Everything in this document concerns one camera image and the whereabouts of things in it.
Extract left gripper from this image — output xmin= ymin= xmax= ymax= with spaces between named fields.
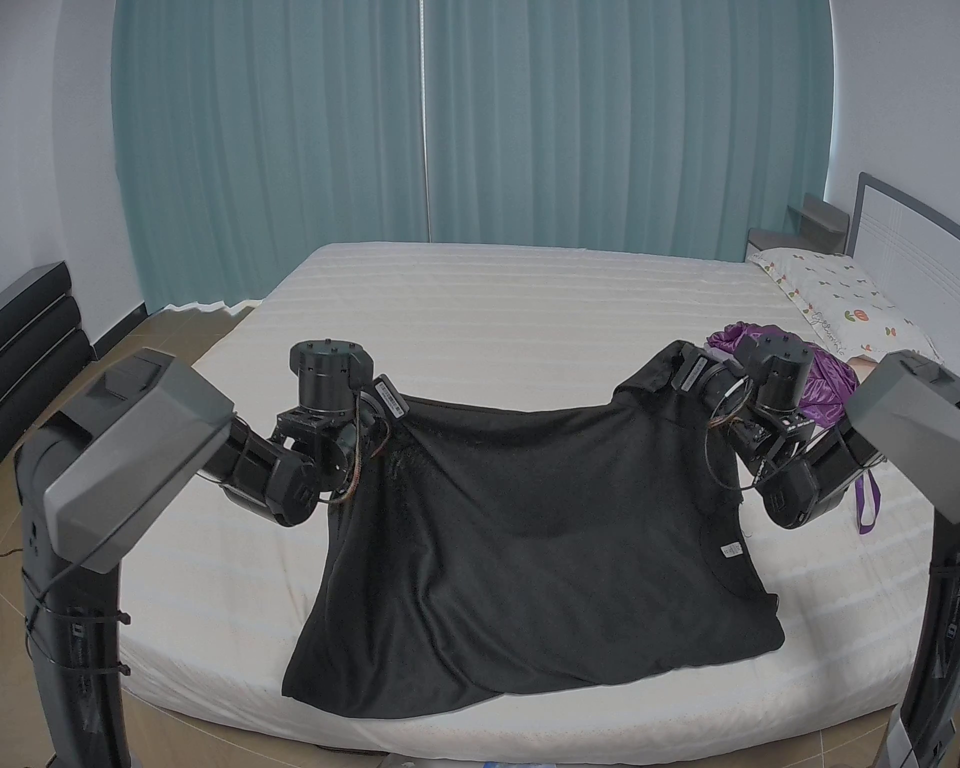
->
xmin=356 ymin=372 xmax=411 ymax=455

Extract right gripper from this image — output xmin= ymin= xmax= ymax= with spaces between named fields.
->
xmin=669 ymin=345 xmax=753 ymax=426

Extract black T-shirt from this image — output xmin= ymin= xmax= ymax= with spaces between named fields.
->
xmin=281 ymin=339 xmax=787 ymax=723

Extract bed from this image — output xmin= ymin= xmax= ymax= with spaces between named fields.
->
xmin=116 ymin=171 xmax=960 ymax=759

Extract purple satin garment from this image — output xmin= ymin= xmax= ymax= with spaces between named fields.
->
xmin=705 ymin=321 xmax=885 ymax=537

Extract white printed pillow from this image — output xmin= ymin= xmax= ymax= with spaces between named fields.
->
xmin=747 ymin=247 xmax=942 ymax=361

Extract grey bedside table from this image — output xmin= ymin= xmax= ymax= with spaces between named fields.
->
xmin=746 ymin=192 xmax=851 ymax=256

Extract blue-green curtain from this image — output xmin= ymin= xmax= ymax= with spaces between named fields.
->
xmin=112 ymin=0 xmax=429 ymax=312
xmin=423 ymin=0 xmax=835 ymax=260

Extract black chest of drawers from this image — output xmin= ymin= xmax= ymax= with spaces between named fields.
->
xmin=0 ymin=261 xmax=95 ymax=459

